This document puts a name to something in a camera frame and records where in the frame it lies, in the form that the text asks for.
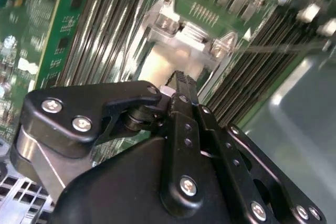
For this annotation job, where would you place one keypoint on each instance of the silver topped CPU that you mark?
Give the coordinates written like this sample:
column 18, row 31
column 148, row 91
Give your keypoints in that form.
column 162, row 64

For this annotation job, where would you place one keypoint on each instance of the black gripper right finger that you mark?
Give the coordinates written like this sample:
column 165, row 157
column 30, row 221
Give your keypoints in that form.
column 236, row 161

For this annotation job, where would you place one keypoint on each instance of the metal socket cover frame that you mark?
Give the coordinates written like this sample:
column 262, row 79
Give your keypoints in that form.
column 195, row 51

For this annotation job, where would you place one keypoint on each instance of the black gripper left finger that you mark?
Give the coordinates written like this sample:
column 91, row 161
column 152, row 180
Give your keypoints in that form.
column 78, row 103

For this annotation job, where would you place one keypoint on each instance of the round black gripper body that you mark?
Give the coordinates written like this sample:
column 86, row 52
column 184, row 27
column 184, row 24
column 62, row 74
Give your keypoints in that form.
column 118, row 190

